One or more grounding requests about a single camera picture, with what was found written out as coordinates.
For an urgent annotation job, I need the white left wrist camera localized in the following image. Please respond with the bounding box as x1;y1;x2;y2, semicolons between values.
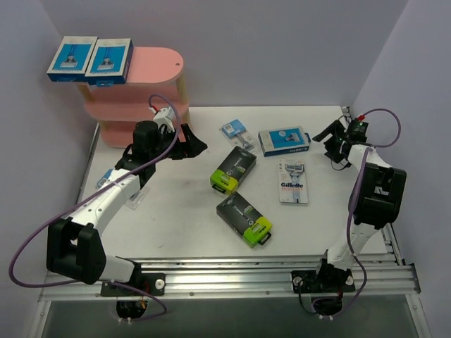
153;107;175;132

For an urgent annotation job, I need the black green razor box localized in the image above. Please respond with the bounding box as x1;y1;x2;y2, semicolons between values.
216;192;273;248
210;146;257;195

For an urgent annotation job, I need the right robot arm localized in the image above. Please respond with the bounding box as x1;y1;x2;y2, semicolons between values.
313;119;407;291

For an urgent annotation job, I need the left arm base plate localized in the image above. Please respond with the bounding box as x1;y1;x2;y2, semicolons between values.
100;273;166;297

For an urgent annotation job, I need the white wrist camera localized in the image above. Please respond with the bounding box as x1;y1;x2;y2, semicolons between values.
153;107;175;132
347;119;369;143

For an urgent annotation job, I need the aluminium rail frame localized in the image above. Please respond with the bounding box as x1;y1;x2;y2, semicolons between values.
27;105;433;338

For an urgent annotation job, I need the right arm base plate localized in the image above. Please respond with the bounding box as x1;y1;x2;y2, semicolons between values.
290;270;356;294

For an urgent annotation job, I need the blue Harry's razor box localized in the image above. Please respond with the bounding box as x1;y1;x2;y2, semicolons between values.
85;38;134;87
258;127;311;157
47;36;98;82

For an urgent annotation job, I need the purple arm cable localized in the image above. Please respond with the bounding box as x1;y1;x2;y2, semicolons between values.
8;94;168;322
309;108;403;315

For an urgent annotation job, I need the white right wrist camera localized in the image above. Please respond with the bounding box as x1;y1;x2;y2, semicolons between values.
347;119;369;143

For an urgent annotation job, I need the white Gillette razor pack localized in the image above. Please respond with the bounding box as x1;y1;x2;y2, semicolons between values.
278;158;309;205

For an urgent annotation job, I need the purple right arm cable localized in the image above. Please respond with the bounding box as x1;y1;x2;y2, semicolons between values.
309;108;403;315

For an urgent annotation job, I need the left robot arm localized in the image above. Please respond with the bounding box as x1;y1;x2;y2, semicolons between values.
47;121;208;295

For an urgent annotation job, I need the pink three-tier shelf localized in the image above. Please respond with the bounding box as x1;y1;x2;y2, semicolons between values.
78;46;190;149

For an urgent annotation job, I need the clear blister razor pack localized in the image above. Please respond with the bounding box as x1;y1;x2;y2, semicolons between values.
219;119;257;153
95;168;150;210

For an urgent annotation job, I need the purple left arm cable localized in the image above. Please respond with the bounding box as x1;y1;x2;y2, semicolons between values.
8;94;168;322

